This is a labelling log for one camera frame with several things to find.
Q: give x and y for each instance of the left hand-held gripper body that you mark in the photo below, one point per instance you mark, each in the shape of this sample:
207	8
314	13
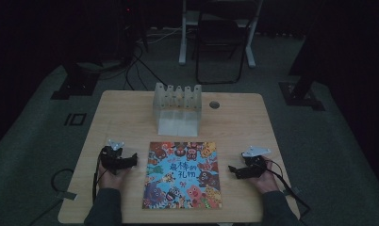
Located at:
110	158

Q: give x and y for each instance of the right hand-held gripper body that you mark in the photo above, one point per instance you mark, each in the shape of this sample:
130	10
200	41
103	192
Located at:
256	163

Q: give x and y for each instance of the colourful picture book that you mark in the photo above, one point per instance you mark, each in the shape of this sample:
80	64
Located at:
182	175

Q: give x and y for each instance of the clear acrylic book rack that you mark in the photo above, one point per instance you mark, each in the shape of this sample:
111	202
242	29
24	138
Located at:
177	109

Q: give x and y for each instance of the grey table grommet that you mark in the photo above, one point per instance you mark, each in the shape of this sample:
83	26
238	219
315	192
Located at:
214	104

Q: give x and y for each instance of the black stand base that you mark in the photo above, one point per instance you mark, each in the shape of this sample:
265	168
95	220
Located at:
76	83
300	95

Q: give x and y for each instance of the black folding chair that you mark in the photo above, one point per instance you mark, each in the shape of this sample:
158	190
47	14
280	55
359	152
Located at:
222	34

